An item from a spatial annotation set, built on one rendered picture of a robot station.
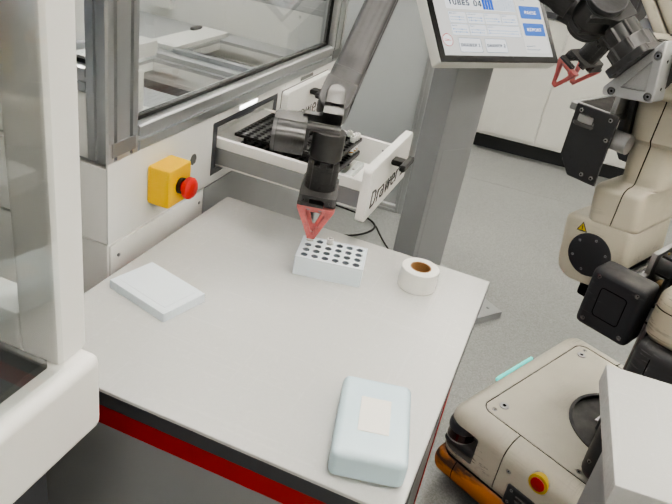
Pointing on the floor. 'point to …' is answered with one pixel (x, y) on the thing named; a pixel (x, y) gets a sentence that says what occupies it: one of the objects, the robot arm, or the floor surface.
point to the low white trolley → (257, 370)
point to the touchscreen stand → (442, 165)
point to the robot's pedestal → (632, 441)
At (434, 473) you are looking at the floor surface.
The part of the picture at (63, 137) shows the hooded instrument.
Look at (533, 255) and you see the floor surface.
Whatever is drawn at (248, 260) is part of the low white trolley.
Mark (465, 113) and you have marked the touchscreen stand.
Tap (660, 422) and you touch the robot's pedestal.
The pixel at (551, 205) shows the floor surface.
